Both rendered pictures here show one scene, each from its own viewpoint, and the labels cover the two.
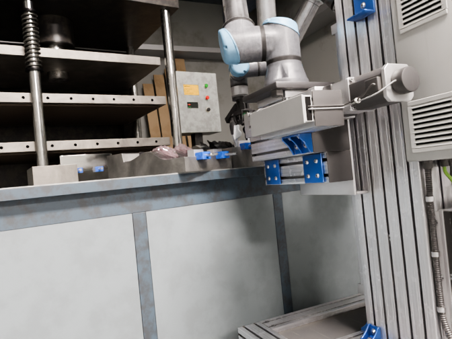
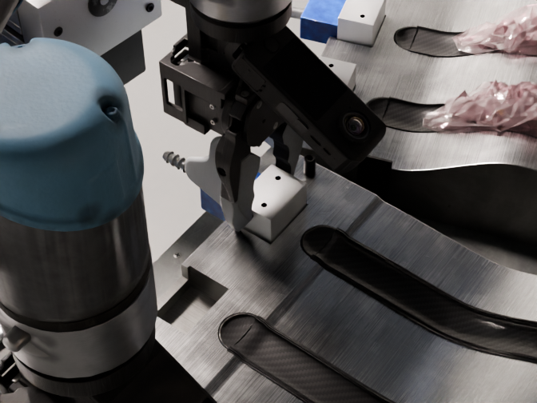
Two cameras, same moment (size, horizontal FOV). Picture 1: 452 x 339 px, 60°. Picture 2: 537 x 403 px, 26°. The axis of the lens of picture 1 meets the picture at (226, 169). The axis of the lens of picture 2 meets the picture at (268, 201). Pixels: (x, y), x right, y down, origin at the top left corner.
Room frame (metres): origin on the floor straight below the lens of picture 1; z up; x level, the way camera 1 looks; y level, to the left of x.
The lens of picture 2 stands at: (2.29, -0.31, 1.61)
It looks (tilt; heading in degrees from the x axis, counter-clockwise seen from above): 49 degrees down; 158
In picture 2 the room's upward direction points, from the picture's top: straight up
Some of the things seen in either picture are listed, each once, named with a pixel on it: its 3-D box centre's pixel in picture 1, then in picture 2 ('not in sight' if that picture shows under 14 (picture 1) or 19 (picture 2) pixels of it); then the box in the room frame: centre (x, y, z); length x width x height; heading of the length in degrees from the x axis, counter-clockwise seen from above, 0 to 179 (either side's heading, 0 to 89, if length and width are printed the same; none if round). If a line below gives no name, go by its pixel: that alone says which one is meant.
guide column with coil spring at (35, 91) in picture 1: (39, 128); not in sight; (1.99, 0.92, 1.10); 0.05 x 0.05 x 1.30
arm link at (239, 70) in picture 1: (243, 68); not in sight; (1.59, -0.11, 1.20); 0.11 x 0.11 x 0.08; 0
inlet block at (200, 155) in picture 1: (204, 155); (316, 17); (1.46, 0.07, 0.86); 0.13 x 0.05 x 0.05; 49
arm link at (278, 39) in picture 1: (279, 40); not in sight; (1.31, -0.22, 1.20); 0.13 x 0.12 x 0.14; 90
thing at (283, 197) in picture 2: (247, 145); (224, 188); (1.67, -0.10, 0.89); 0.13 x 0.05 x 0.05; 32
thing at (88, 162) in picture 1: (78, 173); not in sight; (2.33, 0.87, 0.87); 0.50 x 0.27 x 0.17; 32
